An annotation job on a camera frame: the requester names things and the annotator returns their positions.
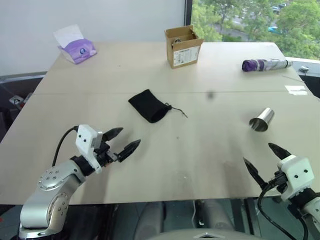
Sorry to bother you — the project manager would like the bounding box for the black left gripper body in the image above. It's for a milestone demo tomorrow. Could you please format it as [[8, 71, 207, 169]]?
[[94, 140, 119, 168]]

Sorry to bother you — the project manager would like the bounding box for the silver robot torso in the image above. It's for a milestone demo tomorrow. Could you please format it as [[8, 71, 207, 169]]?
[[151, 226, 254, 240]]

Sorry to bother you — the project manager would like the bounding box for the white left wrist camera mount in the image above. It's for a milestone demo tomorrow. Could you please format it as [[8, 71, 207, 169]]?
[[75, 124, 104, 175]]

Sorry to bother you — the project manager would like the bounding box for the thin white cable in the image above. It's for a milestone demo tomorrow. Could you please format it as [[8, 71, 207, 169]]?
[[190, 199, 204, 227]]

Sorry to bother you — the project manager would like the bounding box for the grey wall power socket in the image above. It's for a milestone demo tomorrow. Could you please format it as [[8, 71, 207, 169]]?
[[9, 95, 24, 106]]

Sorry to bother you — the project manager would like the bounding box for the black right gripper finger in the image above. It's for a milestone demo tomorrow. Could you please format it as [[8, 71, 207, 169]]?
[[242, 157, 269, 191], [267, 142, 292, 161]]

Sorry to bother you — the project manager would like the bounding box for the black drawstring pouch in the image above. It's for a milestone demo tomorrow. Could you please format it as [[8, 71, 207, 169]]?
[[127, 88, 189, 124]]

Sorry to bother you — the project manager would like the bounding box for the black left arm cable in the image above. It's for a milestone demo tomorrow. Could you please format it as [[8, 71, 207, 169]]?
[[51, 126, 79, 167]]

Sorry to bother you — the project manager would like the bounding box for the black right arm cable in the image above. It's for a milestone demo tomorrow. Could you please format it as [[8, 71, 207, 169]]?
[[257, 178, 309, 240]]

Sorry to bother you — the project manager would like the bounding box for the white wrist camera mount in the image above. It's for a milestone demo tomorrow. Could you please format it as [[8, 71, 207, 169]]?
[[276, 154, 316, 202], [75, 124, 104, 175]]

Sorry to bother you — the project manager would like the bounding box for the purple tissue pack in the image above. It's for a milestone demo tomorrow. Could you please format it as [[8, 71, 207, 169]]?
[[52, 24, 98, 66]]

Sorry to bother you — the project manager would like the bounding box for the open cardboard box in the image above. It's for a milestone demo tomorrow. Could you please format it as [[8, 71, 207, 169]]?
[[164, 24, 205, 69]]

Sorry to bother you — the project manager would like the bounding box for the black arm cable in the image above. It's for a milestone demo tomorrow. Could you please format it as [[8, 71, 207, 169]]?
[[51, 126, 79, 167], [257, 178, 309, 240]]

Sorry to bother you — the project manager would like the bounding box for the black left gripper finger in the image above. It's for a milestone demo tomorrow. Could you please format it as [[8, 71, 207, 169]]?
[[116, 139, 142, 164], [103, 127, 124, 143]]

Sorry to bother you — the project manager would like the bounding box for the dark window frame post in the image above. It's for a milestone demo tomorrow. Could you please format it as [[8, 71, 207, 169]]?
[[184, 0, 194, 27]]

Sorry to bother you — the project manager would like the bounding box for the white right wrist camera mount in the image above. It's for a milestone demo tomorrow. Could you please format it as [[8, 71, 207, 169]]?
[[276, 154, 316, 202]]

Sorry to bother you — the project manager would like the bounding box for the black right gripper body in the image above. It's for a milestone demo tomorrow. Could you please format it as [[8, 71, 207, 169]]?
[[268, 170, 289, 194]]

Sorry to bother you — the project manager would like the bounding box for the white tape patch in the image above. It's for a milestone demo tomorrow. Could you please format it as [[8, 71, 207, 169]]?
[[284, 85, 308, 96]]

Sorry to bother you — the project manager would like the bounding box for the folded purple umbrella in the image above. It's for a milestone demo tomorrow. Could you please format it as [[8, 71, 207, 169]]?
[[241, 58, 293, 73]]

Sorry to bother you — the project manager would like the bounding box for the stainless steel cup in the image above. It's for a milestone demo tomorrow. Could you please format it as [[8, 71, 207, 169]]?
[[248, 107, 276, 132]]

